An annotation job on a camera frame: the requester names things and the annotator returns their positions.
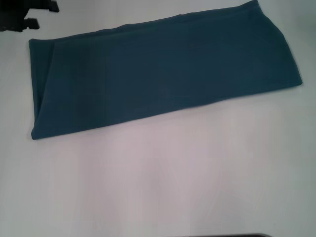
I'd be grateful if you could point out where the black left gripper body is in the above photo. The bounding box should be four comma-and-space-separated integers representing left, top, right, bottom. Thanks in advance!
0, 0, 32, 33

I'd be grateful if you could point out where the teal t-shirt with pink lettering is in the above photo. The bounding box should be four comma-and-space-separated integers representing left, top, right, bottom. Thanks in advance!
28, 0, 303, 142

